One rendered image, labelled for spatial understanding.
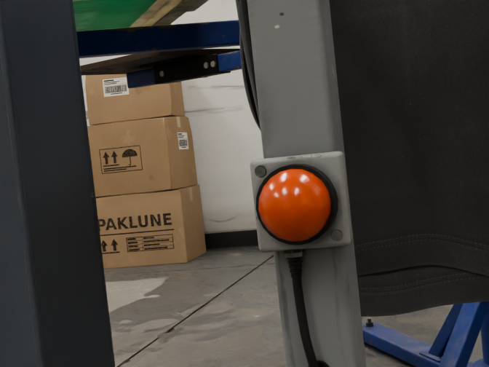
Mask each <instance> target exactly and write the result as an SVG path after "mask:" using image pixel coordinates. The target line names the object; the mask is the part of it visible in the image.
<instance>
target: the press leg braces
mask: <svg viewBox="0 0 489 367"><path fill-rule="evenodd" d="M488 308H489V301H482V302H474V303H464V304H454V305H453V306H452V308H451V310H450V312H449V314H448V316H447V317H446V319H445V322H444V323H443V325H442V327H441V329H440V331H439V333H438V334H437V337H436V339H435V340H434V342H433V344H432V346H431V348H430V350H429V351H424V352H420V353H419V354H420V355H423V356H424V357H426V358H429V359H431V360H434V361H436V362H438V363H440V364H439V367H467V364H468V362H469V359H470V356H471V354H472V350H473V349H474V345H475V343H476V340H477V337H478V335H479V332H480V329H481V327H482V324H483V321H484V319H485V316H486V314H487V311H488Z"/></svg>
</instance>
